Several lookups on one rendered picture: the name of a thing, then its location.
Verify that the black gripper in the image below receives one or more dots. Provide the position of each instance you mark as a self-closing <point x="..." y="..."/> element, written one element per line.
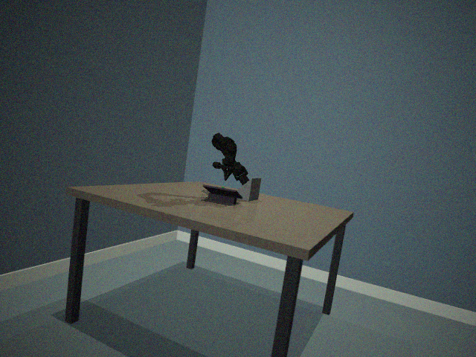
<point x="230" y="167"/>

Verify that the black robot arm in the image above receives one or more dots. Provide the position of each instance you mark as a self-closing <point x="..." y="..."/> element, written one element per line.
<point x="227" y="146"/>

